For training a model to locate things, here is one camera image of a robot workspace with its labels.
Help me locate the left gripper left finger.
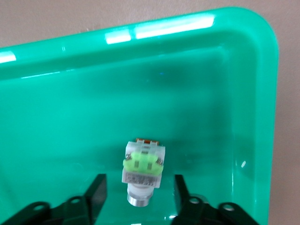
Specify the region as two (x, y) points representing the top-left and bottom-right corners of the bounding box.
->
(0, 173), (107, 225)

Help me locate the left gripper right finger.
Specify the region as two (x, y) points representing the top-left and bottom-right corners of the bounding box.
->
(165, 174), (261, 225)

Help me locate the white button green block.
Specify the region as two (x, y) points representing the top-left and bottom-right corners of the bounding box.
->
(121, 138), (166, 208)

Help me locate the green plastic tray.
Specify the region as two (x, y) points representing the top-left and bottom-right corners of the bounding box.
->
(0, 7), (281, 225)

